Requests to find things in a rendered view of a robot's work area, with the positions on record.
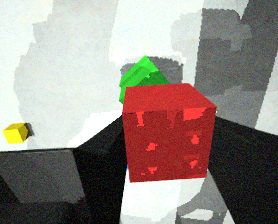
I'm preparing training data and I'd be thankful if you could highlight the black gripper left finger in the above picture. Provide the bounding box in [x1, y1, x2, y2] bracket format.
[0, 115, 127, 224]

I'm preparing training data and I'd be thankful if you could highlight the red block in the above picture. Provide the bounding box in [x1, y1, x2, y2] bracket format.
[122, 83, 217, 183]

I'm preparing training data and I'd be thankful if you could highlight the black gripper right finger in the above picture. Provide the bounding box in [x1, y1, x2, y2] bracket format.
[208, 116, 278, 224]

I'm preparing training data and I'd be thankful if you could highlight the yellow cube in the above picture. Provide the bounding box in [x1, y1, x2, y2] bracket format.
[2, 123, 31, 144]

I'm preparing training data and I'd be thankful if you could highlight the green block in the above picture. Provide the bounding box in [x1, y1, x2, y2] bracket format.
[119, 55, 150, 88]
[119, 61, 170, 105]

